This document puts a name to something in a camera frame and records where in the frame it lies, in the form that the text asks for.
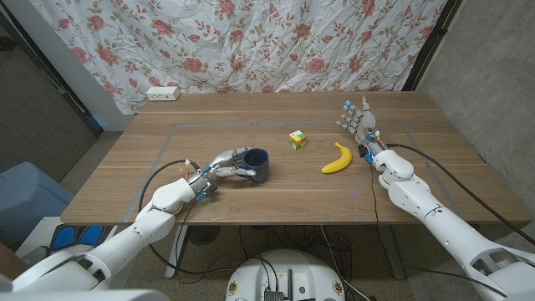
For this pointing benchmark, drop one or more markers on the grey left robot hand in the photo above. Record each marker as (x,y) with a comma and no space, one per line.
(221,167)

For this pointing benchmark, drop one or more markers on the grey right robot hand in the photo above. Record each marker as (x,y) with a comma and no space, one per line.
(364,123)

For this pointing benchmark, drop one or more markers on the dark blue mug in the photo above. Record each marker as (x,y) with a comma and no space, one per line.
(261,169)

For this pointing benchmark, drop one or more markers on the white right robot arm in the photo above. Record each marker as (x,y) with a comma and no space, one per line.
(451,234)

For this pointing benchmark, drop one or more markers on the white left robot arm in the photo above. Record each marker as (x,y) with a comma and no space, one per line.
(125,242)

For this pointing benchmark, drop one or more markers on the yellow toy banana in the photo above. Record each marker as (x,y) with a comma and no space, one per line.
(340,163)

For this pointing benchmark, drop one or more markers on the Rubik's cube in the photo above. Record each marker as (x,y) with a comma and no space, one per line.
(297,140)

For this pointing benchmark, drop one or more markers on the black floor fan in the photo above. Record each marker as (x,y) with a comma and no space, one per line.
(203,234)

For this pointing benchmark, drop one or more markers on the white power strip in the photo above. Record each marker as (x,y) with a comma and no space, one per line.
(163,93)

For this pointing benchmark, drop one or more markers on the white table leg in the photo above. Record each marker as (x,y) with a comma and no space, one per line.
(175,255)

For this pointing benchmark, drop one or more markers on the black backdrop stand pole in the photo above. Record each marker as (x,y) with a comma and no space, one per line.
(85,113)
(430,42)

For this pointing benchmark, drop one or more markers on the white robot torso base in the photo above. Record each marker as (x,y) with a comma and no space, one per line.
(251,276)

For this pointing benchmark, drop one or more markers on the floral backdrop cloth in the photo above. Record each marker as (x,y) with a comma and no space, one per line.
(251,42)

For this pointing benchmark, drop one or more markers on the grey table leg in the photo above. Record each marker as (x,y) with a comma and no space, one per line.
(393,255)

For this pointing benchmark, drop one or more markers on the blue black foot pedal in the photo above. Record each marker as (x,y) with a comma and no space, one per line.
(62,237)

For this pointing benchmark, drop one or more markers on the white robot chest edge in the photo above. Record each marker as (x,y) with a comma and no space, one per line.
(83,296)

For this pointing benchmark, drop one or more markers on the white floor board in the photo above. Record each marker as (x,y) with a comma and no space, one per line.
(37,232)

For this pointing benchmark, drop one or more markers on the person's brown leg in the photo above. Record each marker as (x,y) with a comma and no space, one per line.
(10,261)

